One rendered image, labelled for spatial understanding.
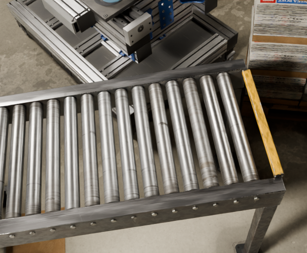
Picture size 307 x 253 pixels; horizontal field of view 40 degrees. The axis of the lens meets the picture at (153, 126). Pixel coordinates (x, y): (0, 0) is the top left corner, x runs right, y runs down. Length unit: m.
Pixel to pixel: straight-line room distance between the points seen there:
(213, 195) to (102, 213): 0.35
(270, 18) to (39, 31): 1.48
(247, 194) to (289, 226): 0.87
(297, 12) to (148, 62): 0.93
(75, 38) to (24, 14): 0.42
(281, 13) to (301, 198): 0.94
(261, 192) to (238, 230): 0.81
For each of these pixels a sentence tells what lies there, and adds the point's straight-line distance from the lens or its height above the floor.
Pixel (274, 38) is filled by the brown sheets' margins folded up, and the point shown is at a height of 0.63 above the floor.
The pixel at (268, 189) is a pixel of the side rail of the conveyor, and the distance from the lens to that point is 1.36.
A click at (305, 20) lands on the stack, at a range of 1.89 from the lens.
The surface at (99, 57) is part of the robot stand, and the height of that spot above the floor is 0.21.
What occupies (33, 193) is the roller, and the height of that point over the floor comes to 0.80.
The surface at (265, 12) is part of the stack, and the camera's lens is 1.86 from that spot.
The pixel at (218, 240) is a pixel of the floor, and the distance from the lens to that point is 2.13.
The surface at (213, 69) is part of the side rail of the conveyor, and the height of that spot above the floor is 0.80.
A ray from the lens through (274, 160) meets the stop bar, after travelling 1.39.
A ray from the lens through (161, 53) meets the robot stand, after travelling 2.46.
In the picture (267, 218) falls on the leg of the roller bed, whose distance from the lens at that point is 1.58.
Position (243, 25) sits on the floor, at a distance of 2.91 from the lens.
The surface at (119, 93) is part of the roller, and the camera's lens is 1.56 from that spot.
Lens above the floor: 2.03
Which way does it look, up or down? 57 degrees down
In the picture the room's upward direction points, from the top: 10 degrees counter-clockwise
